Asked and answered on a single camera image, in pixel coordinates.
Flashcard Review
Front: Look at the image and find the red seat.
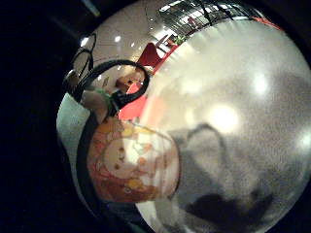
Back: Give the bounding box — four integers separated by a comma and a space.
118, 83, 151, 121

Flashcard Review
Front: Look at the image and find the red chair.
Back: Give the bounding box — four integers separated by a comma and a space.
137, 42, 163, 68

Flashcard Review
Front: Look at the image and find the staircase railing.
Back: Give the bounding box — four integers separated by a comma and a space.
157, 0, 260, 36

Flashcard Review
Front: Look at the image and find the green potted plant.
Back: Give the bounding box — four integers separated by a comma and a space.
174, 34, 189, 47

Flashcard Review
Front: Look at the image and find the brown wooden box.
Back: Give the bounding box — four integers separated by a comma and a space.
115, 76, 137, 93

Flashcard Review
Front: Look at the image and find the orange cartoon print cup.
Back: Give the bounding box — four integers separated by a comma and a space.
86, 116, 181, 204

